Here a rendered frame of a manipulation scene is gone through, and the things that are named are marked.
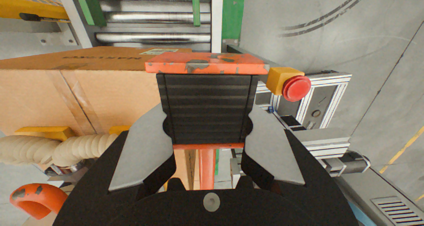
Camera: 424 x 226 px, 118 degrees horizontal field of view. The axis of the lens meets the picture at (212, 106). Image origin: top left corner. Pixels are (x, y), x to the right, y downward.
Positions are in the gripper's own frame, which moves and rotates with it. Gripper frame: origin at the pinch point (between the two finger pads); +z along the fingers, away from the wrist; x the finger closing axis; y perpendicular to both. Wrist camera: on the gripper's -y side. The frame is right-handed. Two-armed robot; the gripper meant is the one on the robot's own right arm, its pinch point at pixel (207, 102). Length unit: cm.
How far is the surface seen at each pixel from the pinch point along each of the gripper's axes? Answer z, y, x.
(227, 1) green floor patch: 121, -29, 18
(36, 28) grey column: 101, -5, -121
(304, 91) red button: 17.5, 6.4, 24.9
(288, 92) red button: 17.5, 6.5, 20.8
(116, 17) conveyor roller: 66, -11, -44
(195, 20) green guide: 57, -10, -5
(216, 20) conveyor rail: 62, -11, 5
